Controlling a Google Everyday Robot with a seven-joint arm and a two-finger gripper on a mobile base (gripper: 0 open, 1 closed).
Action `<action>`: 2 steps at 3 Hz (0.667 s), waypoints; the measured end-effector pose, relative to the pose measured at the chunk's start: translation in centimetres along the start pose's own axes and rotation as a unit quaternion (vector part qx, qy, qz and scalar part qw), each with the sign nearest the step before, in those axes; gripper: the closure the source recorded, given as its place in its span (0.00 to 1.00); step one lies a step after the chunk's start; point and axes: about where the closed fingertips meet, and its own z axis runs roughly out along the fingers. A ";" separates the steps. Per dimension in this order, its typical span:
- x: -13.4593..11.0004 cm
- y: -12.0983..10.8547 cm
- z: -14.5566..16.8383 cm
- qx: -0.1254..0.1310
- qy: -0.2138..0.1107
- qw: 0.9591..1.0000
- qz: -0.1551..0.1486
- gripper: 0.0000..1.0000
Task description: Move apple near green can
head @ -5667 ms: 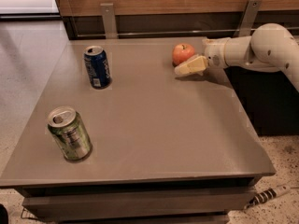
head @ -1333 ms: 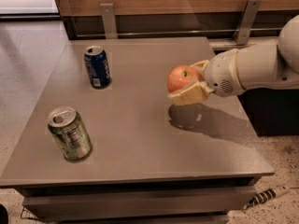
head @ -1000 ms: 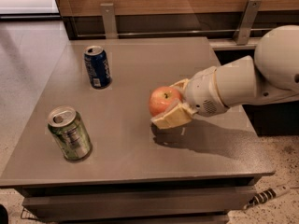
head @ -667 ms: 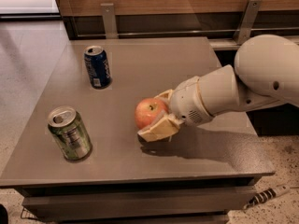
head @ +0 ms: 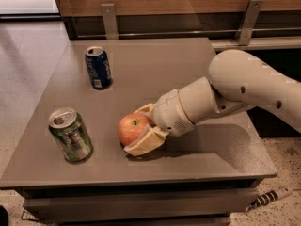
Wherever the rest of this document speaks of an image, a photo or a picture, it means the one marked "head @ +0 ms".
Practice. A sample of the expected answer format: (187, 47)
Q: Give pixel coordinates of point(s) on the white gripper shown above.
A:
(168, 112)

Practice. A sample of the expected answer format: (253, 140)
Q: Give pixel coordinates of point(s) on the red apple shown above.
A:
(131, 126)

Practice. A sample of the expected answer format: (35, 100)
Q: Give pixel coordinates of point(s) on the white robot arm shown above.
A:
(236, 82)

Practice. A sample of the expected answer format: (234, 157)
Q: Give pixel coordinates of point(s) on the blue Pepsi can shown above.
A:
(98, 67)

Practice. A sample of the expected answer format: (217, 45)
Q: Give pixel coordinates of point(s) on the green soda can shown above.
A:
(70, 133)

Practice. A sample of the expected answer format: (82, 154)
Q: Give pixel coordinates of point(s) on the grey table drawer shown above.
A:
(141, 205)

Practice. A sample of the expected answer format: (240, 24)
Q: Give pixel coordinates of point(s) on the horizontal metal rail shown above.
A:
(216, 34)

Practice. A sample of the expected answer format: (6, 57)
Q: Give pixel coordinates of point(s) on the left metal wall bracket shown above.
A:
(110, 21)

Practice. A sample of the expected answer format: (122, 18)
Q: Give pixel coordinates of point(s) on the metal wall bracket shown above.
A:
(110, 21)
(244, 33)

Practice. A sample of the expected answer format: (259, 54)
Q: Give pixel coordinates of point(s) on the right metal wall bracket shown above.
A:
(244, 33)

